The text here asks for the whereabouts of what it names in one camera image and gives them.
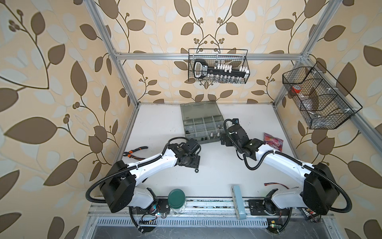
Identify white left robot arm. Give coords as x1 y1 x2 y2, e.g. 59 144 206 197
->
85 137 202 213

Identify black wire basket wall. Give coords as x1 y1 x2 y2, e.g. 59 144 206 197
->
188 48 250 84
283 62 363 129

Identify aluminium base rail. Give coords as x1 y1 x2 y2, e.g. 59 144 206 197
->
88 195 335 229

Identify orange handled pliers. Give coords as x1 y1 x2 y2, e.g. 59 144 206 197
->
122 146 148 161

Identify green lid glass jar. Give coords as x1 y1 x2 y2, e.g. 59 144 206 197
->
168 189 187 214

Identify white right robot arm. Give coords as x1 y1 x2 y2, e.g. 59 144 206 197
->
223 119 353 215

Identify pink candy bag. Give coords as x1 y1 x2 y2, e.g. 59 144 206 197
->
264 133 284 152

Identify socket set rail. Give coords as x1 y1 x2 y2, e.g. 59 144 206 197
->
191 59 250 79

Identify black wire basket right wall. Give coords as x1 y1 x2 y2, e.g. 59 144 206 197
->
283 62 363 129

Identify light blue block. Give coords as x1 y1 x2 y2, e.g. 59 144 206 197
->
231 185 247 220

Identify black wire basket back wall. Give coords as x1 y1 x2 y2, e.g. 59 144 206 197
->
188 48 250 84

